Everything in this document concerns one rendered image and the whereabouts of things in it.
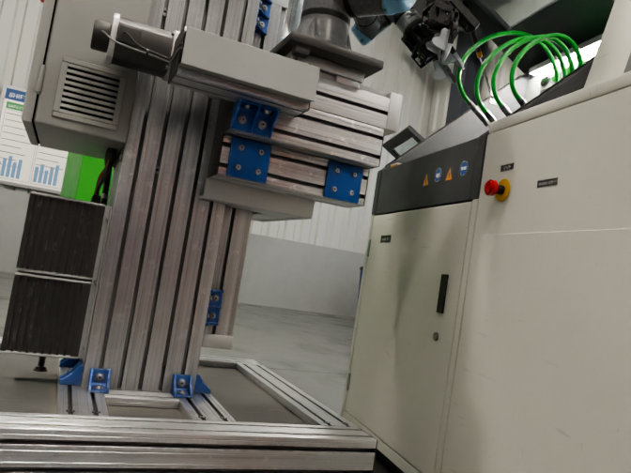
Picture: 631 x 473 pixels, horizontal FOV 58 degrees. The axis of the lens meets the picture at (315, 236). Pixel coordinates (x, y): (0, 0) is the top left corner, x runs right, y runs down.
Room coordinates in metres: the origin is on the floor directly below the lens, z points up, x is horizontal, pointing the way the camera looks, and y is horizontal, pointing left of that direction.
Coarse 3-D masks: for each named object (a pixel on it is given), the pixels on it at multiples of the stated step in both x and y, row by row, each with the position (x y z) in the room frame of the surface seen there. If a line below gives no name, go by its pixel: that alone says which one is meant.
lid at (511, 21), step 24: (480, 0) 2.05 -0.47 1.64; (504, 0) 1.98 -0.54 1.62; (528, 0) 1.91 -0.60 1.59; (552, 0) 1.84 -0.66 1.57; (576, 0) 1.76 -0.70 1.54; (600, 0) 1.71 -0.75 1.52; (480, 24) 2.14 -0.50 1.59; (504, 24) 2.08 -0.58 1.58; (528, 24) 1.98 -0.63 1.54; (552, 24) 1.91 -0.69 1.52; (576, 24) 1.85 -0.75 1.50; (600, 24) 1.78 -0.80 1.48; (504, 48) 2.16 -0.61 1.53
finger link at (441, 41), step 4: (444, 28) 1.56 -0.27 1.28; (440, 32) 1.56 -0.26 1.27; (444, 32) 1.56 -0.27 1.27; (448, 32) 1.56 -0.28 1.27; (440, 36) 1.56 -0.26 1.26; (444, 36) 1.56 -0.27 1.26; (448, 36) 1.56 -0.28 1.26; (432, 40) 1.55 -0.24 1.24; (436, 40) 1.56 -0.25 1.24; (440, 40) 1.56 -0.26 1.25; (444, 40) 1.56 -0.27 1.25; (436, 44) 1.56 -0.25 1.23; (440, 44) 1.56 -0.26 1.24; (444, 44) 1.56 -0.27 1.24; (448, 44) 1.56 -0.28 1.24; (452, 44) 1.56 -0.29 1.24; (440, 48) 1.56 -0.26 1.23; (444, 48) 1.56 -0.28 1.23; (448, 48) 1.56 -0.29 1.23; (444, 52) 1.57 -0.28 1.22; (448, 52) 1.57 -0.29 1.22; (444, 56) 1.57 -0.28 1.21; (440, 60) 1.58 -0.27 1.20; (444, 60) 1.58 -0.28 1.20
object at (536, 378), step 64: (512, 128) 1.27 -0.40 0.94; (576, 128) 1.07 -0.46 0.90; (512, 192) 1.24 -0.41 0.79; (576, 192) 1.05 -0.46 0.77; (512, 256) 1.21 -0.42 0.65; (576, 256) 1.03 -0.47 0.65; (512, 320) 1.18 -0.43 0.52; (576, 320) 1.01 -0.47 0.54; (512, 384) 1.16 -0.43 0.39; (576, 384) 0.99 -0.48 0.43; (448, 448) 1.35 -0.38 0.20; (512, 448) 1.13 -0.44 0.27; (576, 448) 0.97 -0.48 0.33
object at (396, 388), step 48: (384, 240) 1.89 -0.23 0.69; (432, 240) 1.57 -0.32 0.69; (384, 288) 1.84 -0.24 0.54; (432, 288) 1.53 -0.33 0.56; (384, 336) 1.78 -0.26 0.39; (432, 336) 1.50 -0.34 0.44; (384, 384) 1.73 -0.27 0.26; (432, 384) 1.46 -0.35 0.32; (384, 432) 1.69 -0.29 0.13; (432, 432) 1.43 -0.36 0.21
